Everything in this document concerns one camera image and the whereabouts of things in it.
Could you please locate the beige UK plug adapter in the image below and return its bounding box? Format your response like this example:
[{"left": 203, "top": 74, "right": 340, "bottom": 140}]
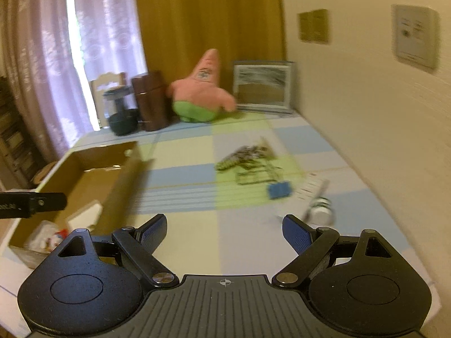
[{"left": 257, "top": 137, "right": 276, "bottom": 159}]

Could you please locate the wire metal stand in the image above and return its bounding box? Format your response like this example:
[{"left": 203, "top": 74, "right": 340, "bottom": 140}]
[{"left": 235, "top": 162, "right": 282, "bottom": 185}]

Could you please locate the red Doraemon toy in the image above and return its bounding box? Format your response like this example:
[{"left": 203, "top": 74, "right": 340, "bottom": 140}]
[{"left": 47, "top": 229, "right": 69, "bottom": 252}]

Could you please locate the plaid pastel tablecloth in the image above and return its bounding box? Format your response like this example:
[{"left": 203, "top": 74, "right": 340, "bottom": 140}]
[{"left": 0, "top": 110, "right": 441, "bottom": 335}]

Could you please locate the open cardboard box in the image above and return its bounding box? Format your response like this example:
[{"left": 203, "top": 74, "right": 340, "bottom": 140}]
[{"left": 8, "top": 141, "right": 145, "bottom": 269}]

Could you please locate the blue binder clip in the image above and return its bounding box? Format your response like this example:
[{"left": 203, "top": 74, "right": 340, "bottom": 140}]
[{"left": 266, "top": 170, "right": 292, "bottom": 200}]

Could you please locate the brown cylindrical canister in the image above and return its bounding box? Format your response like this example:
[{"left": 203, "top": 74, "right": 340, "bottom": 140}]
[{"left": 131, "top": 70, "right": 169, "bottom": 131}]

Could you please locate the yellow wood panel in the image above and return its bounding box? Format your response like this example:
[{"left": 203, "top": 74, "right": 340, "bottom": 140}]
[{"left": 136, "top": 0, "right": 286, "bottom": 86}]

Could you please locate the dark green glass humidifier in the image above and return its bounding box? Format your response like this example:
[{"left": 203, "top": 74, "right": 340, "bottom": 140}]
[{"left": 102, "top": 86, "right": 138, "bottom": 136}]

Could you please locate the white remote control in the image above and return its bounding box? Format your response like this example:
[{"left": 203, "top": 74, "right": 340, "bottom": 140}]
[{"left": 277, "top": 172, "right": 329, "bottom": 220}]

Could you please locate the lilac lace curtain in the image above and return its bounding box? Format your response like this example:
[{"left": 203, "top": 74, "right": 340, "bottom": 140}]
[{"left": 1, "top": 0, "right": 147, "bottom": 162}]

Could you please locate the framed sand picture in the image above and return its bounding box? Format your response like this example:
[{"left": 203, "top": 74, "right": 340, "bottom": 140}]
[{"left": 232, "top": 60, "right": 297, "bottom": 114}]

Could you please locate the zebra striped hair clip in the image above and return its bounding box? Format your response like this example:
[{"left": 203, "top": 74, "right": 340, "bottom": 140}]
[{"left": 215, "top": 146, "right": 264, "bottom": 172}]

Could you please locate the cream wooden chair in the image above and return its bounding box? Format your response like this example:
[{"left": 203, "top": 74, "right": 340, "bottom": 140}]
[{"left": 88, "top": 72, "right": 128, "bottom": 129}]

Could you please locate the pink Patrick star plush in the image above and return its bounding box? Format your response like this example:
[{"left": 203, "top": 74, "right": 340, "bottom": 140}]
[{"left": 166, "top": 49, "right": 236, "bottom": 123}]

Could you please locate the clear box of floss picks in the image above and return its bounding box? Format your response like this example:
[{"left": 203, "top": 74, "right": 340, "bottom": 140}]
[{"left": 25, "top": 220, "right": 60, "bottom": 254}]

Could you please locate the gold double wall socket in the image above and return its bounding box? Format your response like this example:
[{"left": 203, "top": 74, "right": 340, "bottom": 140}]
[{"left": 297, "top": 9, "right": 330, "bottom": 44}]

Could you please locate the beige wall socket plate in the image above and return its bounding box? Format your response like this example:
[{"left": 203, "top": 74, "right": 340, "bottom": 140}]
[{"left": 391, "top": 5, "right": 440, "bottom": 73}]

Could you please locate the white square charger box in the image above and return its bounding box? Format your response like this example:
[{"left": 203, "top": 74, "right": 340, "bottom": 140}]
[{"left": 65, "top": 200, "right": 103, "bottom": 232}]

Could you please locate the small white green bottle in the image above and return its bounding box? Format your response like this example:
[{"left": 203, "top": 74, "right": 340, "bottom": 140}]
[{"left": 307, "top": 197, "right": 334, "bottom": 226}]

